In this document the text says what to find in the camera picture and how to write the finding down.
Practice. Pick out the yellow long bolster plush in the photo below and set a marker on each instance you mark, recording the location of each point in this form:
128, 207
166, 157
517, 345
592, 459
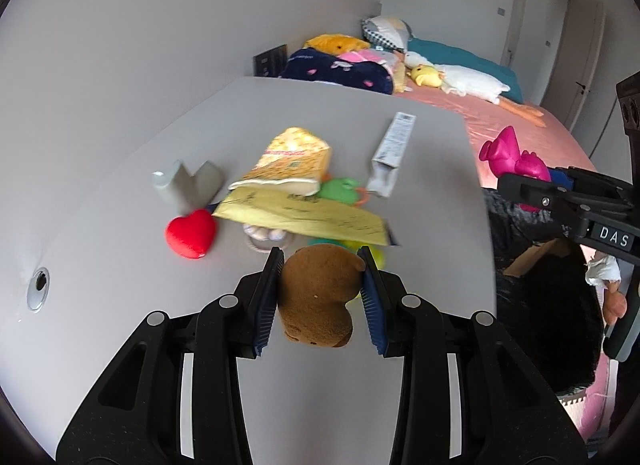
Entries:
399, 77

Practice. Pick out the yellow popcorn snack bag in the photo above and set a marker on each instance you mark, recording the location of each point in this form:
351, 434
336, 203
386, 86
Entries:
295, 162

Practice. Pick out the black wall socket panel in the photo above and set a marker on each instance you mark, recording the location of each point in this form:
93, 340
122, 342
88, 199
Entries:
270, 63

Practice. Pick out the yellow duck plush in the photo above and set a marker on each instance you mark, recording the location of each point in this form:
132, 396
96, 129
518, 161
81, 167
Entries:
427, 76

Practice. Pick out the brown plush toy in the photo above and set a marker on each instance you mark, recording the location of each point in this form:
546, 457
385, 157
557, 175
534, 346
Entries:
331, 329

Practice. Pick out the right hand with bandage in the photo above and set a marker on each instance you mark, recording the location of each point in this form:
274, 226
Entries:
603, 271

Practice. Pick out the patterned grey yellow pillow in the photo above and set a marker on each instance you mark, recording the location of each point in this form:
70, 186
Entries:
389, 33

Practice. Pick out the white goose plush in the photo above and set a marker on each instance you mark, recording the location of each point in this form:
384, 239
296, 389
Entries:
463, 81

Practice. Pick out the red heart toy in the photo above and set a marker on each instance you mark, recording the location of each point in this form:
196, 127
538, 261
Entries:
191, 236

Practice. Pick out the cable hole grommet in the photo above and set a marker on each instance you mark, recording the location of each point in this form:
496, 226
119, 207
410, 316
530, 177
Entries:
38, 288

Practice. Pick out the white door with handle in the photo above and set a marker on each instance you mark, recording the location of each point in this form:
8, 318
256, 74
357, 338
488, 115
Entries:
553, 47

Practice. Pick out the pink white blanket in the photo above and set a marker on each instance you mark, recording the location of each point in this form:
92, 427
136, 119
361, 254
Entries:
389, 60

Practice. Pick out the pink sheet bed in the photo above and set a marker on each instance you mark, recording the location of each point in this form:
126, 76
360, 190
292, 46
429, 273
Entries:
483, 121

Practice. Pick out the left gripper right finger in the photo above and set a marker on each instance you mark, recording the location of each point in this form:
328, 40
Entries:
374, 300

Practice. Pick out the white long carton box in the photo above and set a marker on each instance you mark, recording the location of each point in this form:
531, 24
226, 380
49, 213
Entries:
387, 159

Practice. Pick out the teal pillow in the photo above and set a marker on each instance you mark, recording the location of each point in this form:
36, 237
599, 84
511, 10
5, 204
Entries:
441, 53

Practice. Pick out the pink dinosaur toy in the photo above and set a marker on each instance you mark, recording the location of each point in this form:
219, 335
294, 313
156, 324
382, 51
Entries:
504, 155

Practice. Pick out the grey heart shaped block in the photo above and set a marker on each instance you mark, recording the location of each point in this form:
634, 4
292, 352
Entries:
186, 192

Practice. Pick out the yellow plush blanket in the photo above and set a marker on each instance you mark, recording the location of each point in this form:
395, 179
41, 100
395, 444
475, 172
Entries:
336, 44

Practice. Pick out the green orange snail toy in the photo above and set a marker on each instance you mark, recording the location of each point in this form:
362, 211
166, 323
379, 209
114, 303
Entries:
347, 191

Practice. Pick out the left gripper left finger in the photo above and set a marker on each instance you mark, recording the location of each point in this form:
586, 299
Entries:
264, 301

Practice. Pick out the pink beige foam floor mat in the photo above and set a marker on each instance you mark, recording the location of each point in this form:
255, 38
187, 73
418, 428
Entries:
592, 408

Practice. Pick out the teal yellow plush toy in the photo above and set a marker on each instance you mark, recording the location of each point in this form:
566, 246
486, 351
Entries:
328, 275

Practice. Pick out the navy patterned blanket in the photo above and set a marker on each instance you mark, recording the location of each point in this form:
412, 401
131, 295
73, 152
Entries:
309, 64

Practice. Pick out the black bag lined trash box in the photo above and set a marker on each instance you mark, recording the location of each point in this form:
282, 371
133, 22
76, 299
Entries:
550, 311

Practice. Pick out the small white purple trinket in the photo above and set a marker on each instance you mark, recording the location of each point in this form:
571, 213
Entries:
264, 239

